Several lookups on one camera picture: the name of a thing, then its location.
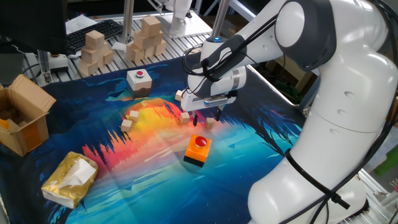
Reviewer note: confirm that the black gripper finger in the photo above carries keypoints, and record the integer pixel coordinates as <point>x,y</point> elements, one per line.
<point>218,112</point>
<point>195,119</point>

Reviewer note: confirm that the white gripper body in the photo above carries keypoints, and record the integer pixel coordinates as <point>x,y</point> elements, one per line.
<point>190,102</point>

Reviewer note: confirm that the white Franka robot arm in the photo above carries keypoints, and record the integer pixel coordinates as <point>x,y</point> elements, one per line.
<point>342,109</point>

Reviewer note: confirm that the orange box with red button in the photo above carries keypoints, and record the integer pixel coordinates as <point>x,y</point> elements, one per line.
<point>196,154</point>

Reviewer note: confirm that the white box with red button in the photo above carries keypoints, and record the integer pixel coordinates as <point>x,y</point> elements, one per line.
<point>138,84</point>

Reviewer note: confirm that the colourful forest print cloth mat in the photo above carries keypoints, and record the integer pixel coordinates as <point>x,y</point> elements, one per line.
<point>155,186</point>

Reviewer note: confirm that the tan wooden crate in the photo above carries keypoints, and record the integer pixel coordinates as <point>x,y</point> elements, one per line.
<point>290,70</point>

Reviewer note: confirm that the white paper scrap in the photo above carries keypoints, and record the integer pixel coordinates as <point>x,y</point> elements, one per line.
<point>119,46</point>

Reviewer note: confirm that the black computer keyboard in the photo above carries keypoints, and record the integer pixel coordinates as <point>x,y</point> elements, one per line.
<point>109,28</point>

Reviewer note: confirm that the white device with brown knob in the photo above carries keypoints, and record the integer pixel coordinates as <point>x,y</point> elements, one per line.
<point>59,63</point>

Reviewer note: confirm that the white paper sheet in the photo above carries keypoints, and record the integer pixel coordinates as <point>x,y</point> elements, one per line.
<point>77,23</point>

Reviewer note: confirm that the gold tissue pack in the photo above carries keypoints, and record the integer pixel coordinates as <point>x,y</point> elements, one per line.
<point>62,174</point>

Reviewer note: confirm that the open brown cardboard box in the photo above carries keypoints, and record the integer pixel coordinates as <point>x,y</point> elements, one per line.
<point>34,102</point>

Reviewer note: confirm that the black fluffy duster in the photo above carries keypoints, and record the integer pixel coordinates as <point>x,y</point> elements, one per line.
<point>363,207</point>

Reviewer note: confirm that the black computer monitor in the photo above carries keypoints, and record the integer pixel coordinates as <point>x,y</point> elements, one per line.
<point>31,25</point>

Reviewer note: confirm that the green plastic object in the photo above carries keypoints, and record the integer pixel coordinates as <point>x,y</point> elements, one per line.
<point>388,163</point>

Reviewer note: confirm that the dark grey stand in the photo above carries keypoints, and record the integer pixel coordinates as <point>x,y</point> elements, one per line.
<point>11,68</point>

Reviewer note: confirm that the silver camera box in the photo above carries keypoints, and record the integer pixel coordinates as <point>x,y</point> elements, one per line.
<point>216,100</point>

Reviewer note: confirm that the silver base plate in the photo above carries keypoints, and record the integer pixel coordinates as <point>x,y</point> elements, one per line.
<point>192,29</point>

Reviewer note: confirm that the short aluminium post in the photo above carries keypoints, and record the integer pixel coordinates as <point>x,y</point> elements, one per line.
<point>45,65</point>

